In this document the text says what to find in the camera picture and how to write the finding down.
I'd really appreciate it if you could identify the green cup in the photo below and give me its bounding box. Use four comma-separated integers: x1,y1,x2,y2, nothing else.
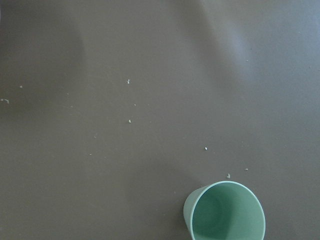
183,181,266,240

